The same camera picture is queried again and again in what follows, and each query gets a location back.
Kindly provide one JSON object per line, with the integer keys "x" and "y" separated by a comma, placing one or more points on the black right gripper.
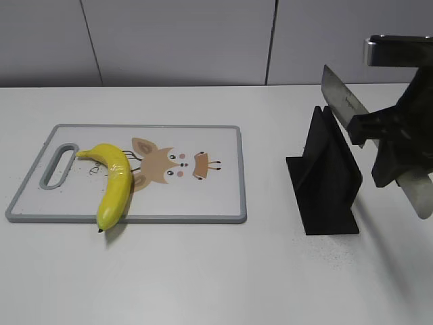
{"x": 409, "y": 121}

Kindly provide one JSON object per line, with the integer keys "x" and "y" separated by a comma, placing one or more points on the yellow plastic banana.
{"x": 118, "y": 188}

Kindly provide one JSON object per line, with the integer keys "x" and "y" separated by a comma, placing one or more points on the white grey-rimmed cutting board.
{"x": 184, "y": 174}

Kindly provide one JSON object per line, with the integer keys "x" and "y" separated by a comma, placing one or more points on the black knife stand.
{"x": 326, "y": 178}

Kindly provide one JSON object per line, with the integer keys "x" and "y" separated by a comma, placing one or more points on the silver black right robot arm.
{"x": 401, "y": 51}

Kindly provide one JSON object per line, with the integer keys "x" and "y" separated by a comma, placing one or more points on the white-handled kitchen knife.
{"x": 416, "y": 184}

